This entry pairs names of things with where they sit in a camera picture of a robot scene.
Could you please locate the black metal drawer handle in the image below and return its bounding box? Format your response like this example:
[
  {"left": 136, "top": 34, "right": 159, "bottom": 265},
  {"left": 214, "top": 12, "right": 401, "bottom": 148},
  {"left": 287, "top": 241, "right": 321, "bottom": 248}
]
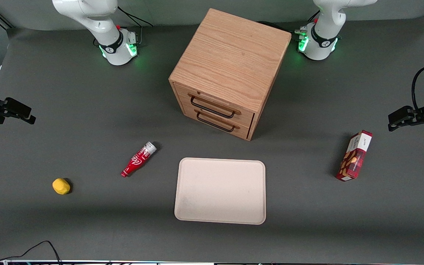
[
  {"left": 196, "top": 112, "right": 235, "bottom": 133},
  {"left": 190, "top": 96, "right": 236, "bottom": 119}
]

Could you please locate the plain wooden drawer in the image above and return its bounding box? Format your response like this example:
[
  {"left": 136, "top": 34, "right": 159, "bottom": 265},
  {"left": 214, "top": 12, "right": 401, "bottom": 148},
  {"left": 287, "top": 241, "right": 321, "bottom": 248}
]
[{"left": 182, "top": 105, "right": 254, "bottom": 141}]

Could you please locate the oak wood drawer cabinet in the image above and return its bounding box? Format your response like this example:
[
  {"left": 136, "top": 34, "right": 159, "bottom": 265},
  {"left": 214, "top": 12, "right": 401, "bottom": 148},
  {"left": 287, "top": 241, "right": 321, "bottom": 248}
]
[{"left": 169, "top": 8, "right": 292, "bottom": 141}]

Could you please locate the red snack box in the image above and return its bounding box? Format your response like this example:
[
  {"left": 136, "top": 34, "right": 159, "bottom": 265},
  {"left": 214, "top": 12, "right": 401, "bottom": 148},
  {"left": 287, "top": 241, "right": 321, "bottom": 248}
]
[{"left": 336, "top": 130, "right": 373, "bottom": 181}]

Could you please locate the yellow lemon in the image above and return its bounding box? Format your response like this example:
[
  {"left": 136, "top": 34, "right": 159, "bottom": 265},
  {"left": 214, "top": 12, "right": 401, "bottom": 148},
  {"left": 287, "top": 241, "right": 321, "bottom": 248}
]
[{"left": 52, "top": 178, "right": 71, "bottom": 195}]

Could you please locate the red cola bottle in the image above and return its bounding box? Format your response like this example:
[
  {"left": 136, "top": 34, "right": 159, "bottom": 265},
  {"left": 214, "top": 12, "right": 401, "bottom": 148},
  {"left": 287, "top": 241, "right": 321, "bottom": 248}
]
[{"left": 121, "top": 141, "right": 158, "bottom": 178}]

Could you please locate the beige plastic tray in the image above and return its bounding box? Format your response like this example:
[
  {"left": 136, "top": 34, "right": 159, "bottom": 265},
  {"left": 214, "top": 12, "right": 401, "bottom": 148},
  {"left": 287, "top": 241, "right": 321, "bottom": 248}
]
[{"left": 174, "top": 158, "right": 266, "bottom": 225}]

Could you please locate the black frame rail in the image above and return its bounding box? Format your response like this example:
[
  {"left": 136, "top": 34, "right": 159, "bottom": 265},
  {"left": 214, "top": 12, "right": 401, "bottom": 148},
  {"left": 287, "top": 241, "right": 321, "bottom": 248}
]
[{"left": 0, "top": 4, "right": 14, "bottom": 30}]

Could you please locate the black cable wide loop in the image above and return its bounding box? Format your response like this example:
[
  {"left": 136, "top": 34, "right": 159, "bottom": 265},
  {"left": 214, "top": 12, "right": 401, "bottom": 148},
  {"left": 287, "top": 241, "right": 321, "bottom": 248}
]
[{"left": 0, "top": 241, "right": 62, "bottom": 265}]

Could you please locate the black arm base cable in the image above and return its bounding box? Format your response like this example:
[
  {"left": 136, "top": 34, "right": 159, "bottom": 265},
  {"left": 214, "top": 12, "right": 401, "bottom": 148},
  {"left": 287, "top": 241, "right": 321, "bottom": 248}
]
[
  {"left": 257, "top": 10, "right": 321, "bottom": 33},
  {"left": 117, "top": 7, "right": 153, "bottom": 46}
]

